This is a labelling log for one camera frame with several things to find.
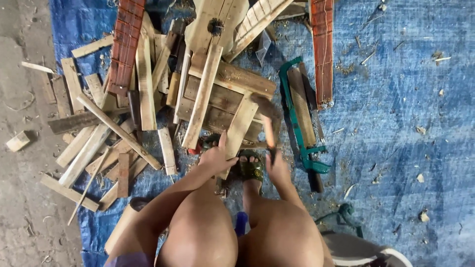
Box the person's right hand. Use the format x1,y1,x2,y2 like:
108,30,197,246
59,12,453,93
265,148,292,186

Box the person's left hand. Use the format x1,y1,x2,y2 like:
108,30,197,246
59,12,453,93
198,131,239,178

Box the wooden-handled hammer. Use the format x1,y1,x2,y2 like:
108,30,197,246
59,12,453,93
249,93,283,165

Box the short pale wooden plank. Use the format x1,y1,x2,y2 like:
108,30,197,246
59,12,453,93
218,94,260,180

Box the green sandal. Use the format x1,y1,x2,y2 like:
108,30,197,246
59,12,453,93
237,150,265,183

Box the green hacksaw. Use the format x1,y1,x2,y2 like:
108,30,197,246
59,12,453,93
279,56,332,175

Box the brown wooden board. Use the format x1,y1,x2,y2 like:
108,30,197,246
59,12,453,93
287,67,317,147

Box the blue plastic object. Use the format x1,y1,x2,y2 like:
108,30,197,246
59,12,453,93
235,211,248,237

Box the weathered wooden pallet panel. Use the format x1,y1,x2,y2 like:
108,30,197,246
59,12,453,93
174,56,277,146

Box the red and green plastic item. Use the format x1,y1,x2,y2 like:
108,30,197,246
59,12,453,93
187,133,221,156

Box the dark metal file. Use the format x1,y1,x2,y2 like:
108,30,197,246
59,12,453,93
299,62,326,144

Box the person's right leg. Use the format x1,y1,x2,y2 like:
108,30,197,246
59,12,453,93
237,155,334,267

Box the person's leg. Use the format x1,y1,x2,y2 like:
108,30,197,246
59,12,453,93
156,178,239,267
237,155,334,267

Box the long pale wooden plank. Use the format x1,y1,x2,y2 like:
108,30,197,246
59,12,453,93
181,44,224,150

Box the person's left leg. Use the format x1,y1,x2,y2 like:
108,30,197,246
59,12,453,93
156,178,239,267

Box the clear plastic bag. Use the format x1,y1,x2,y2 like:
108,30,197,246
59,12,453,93
255,30,274,67

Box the red-brown carved wooden plank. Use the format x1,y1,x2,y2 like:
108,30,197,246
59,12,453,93
108,0,146,96
310,0,335,110

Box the white plastic bucket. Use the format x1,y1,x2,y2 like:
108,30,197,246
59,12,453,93
321,232,414,267

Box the blue tarpaulin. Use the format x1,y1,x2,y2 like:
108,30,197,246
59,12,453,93
50,0,475,267

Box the slatted pale wooden piece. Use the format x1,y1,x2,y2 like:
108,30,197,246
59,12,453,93
224,0,294,63

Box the pile of wooden scrap planks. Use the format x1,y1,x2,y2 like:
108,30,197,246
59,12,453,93
20,15,193,225

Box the pale wooden panel with hole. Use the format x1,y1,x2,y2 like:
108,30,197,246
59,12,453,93
184,0,250,56

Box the purple shorts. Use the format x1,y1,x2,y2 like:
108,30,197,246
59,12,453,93
104,252,156,267

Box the small wooden block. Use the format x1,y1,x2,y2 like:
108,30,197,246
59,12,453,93
5,131,31,153

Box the dark-handled chisel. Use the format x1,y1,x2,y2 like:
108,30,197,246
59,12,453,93
307,169,324,193

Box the green rope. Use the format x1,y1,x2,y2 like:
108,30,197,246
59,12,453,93
315,203,364,238

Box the dark brown tool handle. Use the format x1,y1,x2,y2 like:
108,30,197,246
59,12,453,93
127,90,142,130

